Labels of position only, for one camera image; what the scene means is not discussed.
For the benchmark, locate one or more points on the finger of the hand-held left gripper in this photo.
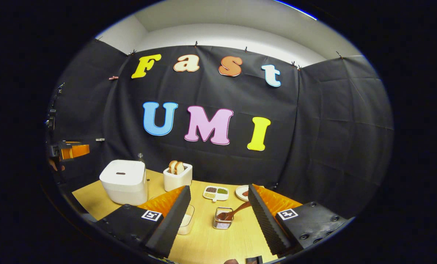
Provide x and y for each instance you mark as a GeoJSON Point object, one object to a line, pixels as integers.
{"type": "Point", "coordinates": [75, 151]}

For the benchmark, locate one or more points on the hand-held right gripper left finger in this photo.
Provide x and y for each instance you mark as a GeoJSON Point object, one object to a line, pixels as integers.
{"type": "Point", "coordinates": [174, 220]}

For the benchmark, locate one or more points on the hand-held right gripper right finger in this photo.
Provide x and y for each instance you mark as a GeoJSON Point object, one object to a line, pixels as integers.
{"type": "Point", "coordinates": [264, 223]}

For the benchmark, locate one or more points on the white rice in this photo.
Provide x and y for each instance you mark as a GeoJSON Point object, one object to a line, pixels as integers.
{"type": "Point", "coordinates": [186, 220]}

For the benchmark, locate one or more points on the brown wooden spoon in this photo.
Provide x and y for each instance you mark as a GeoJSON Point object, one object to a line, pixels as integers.
{"type": "Point", "coordinates": [237, 211]}

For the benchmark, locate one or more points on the white rice cooker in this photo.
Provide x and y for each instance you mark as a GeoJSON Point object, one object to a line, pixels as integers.
{"type": "Point", "coordinates": [125, 183]}

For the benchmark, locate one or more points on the clear plastic rice container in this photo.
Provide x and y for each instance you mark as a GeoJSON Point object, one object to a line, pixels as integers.
{"type": "Point", "coordinates": [190, 220]}

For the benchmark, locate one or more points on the white toaster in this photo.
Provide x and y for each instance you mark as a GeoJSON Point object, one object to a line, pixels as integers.
{"type": "Point", "coordinates": [177, 181]}

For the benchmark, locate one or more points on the white oval plate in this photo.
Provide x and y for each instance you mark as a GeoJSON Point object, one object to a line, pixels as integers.
{"type": "Point", "coordinates": [239, 193]}

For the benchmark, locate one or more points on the white divided bean dish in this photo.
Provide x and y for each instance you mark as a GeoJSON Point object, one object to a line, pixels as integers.
{"type": "Point", "coordinates": [215, 197]}

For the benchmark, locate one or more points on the toast bread slice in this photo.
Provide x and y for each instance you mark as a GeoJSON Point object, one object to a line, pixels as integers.
{"type": "Point", "coordinates": [172, 167]}
{"type": "Point", "coordinates": [180, 168]}

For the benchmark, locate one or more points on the small glass bottle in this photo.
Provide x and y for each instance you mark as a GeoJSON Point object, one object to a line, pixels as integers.
{"type": "Point", "coordinates": [140, 157]}

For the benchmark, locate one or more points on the black backdrop cloth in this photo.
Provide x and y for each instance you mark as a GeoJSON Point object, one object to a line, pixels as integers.
{"type": "Point", "coordinates": [314, 128]}

